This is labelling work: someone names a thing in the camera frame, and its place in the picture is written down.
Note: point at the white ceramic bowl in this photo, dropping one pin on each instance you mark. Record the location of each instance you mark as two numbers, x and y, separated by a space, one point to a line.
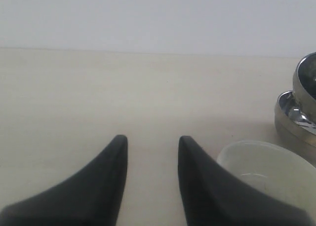
273 170

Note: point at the patterned steel bowl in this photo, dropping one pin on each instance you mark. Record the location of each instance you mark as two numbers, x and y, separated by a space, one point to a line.
304 85

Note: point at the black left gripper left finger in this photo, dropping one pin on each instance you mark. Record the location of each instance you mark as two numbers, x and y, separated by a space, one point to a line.
90 197

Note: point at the plain steel bowl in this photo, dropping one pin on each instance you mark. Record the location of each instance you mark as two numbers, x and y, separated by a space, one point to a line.
294 123

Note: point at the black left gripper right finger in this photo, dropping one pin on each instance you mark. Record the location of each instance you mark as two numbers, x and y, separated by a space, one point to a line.
212 196

